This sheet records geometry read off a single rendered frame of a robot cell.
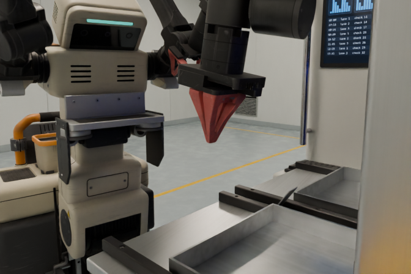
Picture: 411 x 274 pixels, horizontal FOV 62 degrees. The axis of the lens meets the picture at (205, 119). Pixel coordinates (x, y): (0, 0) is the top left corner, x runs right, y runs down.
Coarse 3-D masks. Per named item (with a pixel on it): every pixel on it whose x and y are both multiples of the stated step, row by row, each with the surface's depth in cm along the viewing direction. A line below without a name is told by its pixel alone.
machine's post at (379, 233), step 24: (384, 0) 19; (408, 0) 19; (384, 24) 20; (408, 24) 19; (384, 48) 20; (408, 48) 19; (384, 72) 20; (408, 72) 19; (384, 96) 20; (408, 96) 19; (384, 120) 20; (408, 120) 19; (384, 144) 20; (408, 144) 19; (384, 168) 20; (408, 168) 20; (360, 192) 22; (384, 192) 21; (408, 192) 20; (360, 216) 22; (384, 216) 21; (408, 216) 20; (360, 240) 22; (384, 240) 21; (408, 240) 20; (360, 264) 22; (384, 264) 21; (408, 264) 20
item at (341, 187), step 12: (348, 168) 89; (324, 180) 81; (336, 180) 87; (348, 180) 88; (300, 192) 73; (312, 192) 77; (324, 192) 80; (336, 192) 80; (348, 192) 80; (312, 204) 69; (324, 204) 67; (336, 204) 65; (348, 204) 73
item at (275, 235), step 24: (264, 216) 63; (288, 216) 63; (312, 216) 60; (216, 240) 53; (240, 240) 58; (264, 240) 58; (288, 240) 58; (312, 240) 58; (336, 240) 57; (192, 264) 50; (216, 264) 51; (240, 264) 51; (264, 264) 51; (288, 264) 51; (312, 264) 51; (336, 264) 51
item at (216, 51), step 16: (208, 32) 42; (224, 32) 41; (240, 32) 41; (208, 48) 42; (224, 48) 41; (240, 48) 42; (192, 64) 47; (208, 64) 42; (224, 64) 42; (240, 64) 43; (208, 80) 43; (224, 80) 40; (240, 80) 40; (256, 80) 42
